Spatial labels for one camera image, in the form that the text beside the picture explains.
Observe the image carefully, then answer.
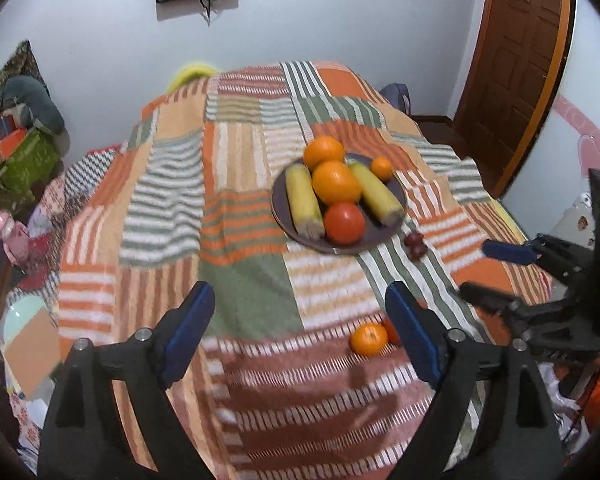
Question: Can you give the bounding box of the purple round plate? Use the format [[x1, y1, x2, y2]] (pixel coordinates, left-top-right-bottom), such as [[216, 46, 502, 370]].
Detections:
[[271, 153, 409, 255]]

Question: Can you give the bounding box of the pink plush toy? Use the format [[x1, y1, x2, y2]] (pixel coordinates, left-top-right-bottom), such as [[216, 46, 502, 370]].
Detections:
[[0, 206, 31, 266]]

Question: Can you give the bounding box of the small tangerine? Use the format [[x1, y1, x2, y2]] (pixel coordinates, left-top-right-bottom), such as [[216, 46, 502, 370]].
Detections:
[[370, 156, 395, 183], [350, 322, 389, 358]]

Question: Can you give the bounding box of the brown cardboard sheet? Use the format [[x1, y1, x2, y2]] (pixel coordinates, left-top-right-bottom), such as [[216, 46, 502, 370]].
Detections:
[[2, 307, 62, 397]]

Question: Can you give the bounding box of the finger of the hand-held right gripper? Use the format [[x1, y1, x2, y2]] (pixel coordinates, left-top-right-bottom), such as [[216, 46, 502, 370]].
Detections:
[[482, 234, 593, 283], [459, 282, 600, 358]]

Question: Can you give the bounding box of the striped patchwork blanket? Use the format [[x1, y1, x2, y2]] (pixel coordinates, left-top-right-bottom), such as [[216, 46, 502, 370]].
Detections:
[[55, 60, 553, 480]]

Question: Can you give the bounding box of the red tomato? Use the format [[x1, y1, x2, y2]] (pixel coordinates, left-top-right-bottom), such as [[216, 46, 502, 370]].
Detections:
[[382, 317, 404, 346], [323, 202, 367, 245]]

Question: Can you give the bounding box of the brown wooden door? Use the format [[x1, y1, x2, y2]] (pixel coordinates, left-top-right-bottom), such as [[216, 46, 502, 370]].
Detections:
[[452, 0, 577, 197]]

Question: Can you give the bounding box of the pale green round lid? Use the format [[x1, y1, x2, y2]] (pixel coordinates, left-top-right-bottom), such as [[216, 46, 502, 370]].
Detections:
[[0, 295, 49, 352]]

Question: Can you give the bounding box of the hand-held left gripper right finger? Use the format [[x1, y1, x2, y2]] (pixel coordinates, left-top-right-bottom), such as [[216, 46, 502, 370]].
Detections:
[[385, 281, 566, 480]]

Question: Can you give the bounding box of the checked cloth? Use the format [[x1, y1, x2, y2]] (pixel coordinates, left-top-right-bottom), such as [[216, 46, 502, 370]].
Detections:
[[62, 147, 124, 196]]

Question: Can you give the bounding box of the large orange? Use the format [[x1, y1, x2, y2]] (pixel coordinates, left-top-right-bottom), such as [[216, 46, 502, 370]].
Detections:
[[303, 136, 346, 171], [311, 160, 363, 206]]

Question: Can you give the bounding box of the blue backpack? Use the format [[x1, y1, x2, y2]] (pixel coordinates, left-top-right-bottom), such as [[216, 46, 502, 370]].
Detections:
[[378, 83, 412, 116]]

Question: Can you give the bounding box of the dark patterned cloth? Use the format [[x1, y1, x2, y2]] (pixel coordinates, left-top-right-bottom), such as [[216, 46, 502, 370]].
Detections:
[[0, 40, 49, 106]]

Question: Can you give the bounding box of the yellow ring cushion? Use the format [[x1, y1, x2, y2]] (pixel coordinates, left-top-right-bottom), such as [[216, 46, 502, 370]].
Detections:
[[166, 61, 221, 95]]

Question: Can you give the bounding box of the green storage box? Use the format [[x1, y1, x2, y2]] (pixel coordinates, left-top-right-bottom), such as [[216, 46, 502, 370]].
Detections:
[[0, 127, 64, 206]]

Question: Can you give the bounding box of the white heart-print sliding door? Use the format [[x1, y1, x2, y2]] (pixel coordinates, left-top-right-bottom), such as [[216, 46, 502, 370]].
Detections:
[[500, 0, 600, 241]]

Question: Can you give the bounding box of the white plastic bag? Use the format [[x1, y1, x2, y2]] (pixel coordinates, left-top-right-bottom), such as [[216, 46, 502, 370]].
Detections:
[[555, 192, 597, 247]]

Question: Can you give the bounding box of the yellow corn cob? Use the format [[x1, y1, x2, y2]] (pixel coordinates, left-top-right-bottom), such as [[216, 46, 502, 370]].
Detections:
[[285, 165, 326, 240], [348, 161, 407, 227]]

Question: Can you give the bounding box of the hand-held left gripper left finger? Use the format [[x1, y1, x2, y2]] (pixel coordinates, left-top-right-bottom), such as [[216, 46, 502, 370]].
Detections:
[[37, 281, 216, 480]]

